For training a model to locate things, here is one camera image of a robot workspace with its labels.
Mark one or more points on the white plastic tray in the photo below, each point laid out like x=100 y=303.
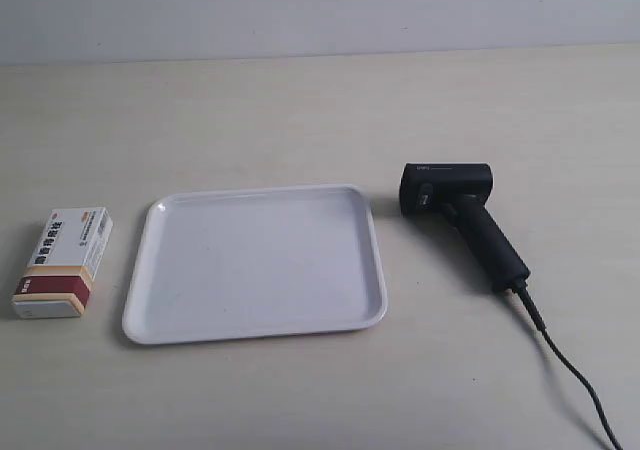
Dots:
x=232 y=265

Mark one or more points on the white red medicine box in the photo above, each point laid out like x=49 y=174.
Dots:
x=59 y=276

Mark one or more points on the black handheld barcode scanner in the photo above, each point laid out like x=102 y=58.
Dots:
x=459 y=192

